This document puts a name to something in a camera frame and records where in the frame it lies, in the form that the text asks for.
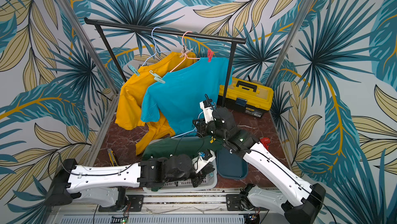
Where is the dark green t-shirt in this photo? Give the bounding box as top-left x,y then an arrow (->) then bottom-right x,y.
144,136 -> 223,191

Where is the white blue wire hanger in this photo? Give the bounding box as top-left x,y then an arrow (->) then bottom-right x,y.
171,111 -> 203,139

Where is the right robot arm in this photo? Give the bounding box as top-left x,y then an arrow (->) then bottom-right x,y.
193,107 -> 326,224

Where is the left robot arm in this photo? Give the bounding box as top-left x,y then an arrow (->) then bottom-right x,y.
43,150 -> 216,208

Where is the white plastic basket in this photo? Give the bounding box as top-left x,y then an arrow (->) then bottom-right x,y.
142,139 -> 218,194

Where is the dark teal tray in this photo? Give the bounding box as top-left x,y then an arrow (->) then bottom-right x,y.
216,148 -> 249,180

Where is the teal blue t-shirt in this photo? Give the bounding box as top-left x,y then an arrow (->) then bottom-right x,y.
141,58 -> 228,135

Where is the yellow black toolbox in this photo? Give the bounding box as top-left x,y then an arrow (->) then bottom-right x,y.
217,77 -> 274,118

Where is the red pipe wrench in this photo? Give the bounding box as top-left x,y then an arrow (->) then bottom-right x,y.
260,137 -> 271,150

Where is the pale green clothespin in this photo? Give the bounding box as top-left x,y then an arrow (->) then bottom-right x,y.
149,70 -> 165,84

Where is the yellow t-shirt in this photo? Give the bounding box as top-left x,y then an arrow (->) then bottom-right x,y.
115,52 -> 195,155

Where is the red clothespin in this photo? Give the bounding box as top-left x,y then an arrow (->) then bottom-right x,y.
207,49 -> 214,62

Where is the beige clothespin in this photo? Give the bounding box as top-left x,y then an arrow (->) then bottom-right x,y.
180,49 -> 193,58

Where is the yellow utility knife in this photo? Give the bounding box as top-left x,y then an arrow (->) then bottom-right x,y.
107,149 -> 118,167

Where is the mint clothespin far left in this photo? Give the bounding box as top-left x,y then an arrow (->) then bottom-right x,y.
128,64 -> 140,76

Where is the black clothes rack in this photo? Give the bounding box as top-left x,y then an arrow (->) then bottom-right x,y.
84,17 -> 246,107

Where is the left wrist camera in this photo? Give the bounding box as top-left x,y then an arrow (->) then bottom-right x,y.
192,150 -> 216,173

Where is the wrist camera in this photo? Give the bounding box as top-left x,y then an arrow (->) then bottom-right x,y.
192,150 -> 216,173
200,100 -> 214,123

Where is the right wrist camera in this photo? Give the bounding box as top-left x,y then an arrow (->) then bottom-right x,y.
200,100 -> 214,123

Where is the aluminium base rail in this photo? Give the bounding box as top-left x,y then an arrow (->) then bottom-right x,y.
46,188 -> 288,224

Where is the pink wire hanger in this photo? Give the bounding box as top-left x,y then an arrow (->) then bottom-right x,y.
170,31 -> 199,72

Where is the light blue wire hanger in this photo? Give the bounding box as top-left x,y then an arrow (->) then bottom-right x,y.
142,27 -> 171,66

